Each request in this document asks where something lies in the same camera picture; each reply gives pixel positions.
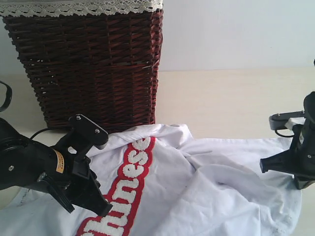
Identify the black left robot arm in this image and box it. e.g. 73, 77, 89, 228
0, 115, 112, 217

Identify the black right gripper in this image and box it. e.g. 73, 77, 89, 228
259, 122, 315, 190

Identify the white t-shirt with red lettering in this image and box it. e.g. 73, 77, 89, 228
0, 124, 302, 236

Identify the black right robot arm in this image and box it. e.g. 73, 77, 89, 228
260, 91, 315, 190

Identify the thin black left cable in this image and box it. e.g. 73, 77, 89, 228
29, 127, 54, 140

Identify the black cable loop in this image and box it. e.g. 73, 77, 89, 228
275, 129, 295, 138

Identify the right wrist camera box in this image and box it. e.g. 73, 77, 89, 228
269, 111, 305, 131

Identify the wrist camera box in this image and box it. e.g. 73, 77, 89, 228
269, 111, 305, 131
54, 114, 109, 160

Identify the white lace cloth trim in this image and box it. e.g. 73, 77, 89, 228
0, 0, 163, 17

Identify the dark red wicker basket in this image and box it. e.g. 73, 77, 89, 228
2, 9, 163, 133

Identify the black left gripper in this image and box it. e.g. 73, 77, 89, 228
36, 146, 110, 217

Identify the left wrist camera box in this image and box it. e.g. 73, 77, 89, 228
54, 114, 109, 160

